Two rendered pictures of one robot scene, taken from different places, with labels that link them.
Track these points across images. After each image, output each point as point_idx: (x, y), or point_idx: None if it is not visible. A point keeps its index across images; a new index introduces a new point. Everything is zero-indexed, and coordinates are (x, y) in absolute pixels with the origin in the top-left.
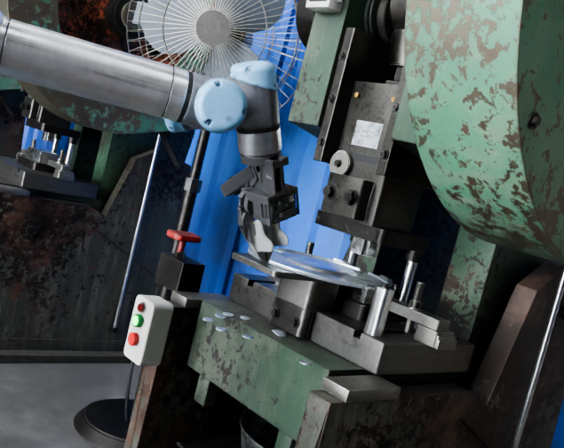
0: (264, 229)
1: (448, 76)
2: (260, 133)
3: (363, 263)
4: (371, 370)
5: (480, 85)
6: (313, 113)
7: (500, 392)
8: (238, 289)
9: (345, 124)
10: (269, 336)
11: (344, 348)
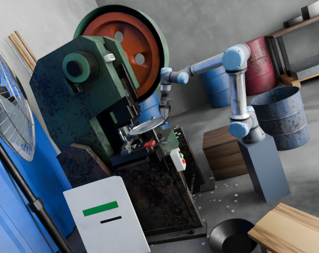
0: (163, 112)
1: (166, 64)
2: (161, 87)
3: (107, 145)
4: (163, 130)
5: (167, 64)
6: (124, 92)
7: None
8: (148, 148)
9: None
10: (168, 136)
11: (160, 132)
